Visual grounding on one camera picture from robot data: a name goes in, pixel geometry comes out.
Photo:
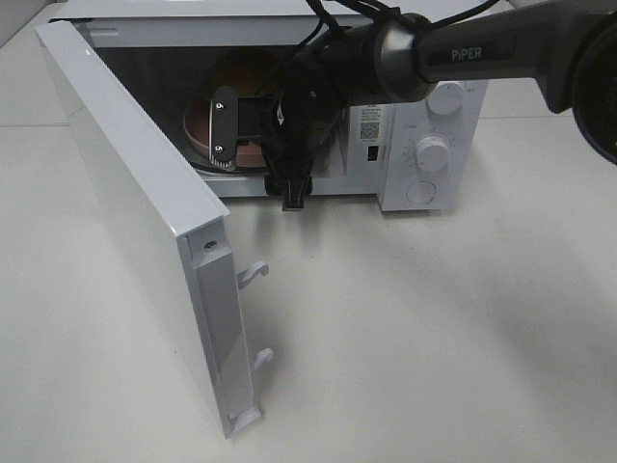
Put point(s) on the white microwave door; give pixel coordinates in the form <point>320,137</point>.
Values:
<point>168,222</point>

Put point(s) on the glass turntable tray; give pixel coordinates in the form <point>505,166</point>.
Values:
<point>201,163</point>

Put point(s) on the pink plate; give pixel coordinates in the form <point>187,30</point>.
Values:
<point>196,127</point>

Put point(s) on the round white door button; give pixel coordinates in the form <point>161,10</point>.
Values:
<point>422,192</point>

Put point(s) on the white dial knob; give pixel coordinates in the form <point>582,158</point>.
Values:
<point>446,98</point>
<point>432,153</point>

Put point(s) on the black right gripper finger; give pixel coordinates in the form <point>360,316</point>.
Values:
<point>223,128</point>

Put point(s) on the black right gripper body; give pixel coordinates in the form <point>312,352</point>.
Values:
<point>291,130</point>

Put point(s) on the white warning label sticker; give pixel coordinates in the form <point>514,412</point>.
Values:
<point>370,122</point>

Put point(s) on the white microwave oven body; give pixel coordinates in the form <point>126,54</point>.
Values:
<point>146,71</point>

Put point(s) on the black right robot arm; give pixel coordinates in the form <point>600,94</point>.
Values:
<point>567,47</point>

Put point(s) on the burger with lettuce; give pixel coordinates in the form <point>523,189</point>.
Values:
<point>243,69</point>

